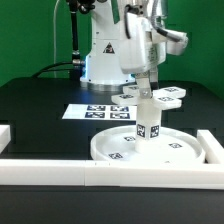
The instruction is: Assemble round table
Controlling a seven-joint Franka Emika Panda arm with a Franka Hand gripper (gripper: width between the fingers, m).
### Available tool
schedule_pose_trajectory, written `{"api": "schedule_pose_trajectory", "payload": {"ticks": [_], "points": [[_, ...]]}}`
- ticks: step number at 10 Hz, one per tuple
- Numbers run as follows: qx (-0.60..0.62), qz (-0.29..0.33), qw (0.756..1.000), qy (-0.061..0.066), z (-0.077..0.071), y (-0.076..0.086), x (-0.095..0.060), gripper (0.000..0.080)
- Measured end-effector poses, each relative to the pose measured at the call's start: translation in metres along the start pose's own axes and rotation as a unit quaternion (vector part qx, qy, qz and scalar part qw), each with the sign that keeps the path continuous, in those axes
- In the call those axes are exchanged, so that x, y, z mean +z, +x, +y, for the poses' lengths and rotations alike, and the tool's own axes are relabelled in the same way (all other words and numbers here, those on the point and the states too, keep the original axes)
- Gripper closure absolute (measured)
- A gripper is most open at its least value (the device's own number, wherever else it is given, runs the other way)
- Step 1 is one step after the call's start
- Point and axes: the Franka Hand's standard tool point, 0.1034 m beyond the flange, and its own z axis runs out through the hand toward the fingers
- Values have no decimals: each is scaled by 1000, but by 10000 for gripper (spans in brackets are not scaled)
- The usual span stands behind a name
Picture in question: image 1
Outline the white U-shaped boundary frame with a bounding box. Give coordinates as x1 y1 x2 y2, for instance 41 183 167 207
0 130 224 190

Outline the white cross-shaped table base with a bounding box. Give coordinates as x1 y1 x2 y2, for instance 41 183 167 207
111 85 186 110

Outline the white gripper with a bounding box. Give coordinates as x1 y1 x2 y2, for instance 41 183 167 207
118 13 166 99

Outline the black cable on table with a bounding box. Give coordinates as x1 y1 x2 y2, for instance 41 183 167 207
31 60 86 78

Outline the white marker sheet with tags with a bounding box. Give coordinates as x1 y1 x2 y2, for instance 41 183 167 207
63 104 137 121

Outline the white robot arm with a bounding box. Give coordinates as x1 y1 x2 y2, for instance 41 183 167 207
78 0 188 98

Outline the white hanging cable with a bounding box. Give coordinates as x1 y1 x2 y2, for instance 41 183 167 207
53 0 62 79

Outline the white round table top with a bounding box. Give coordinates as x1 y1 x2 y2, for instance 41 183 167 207
90 125 205 165

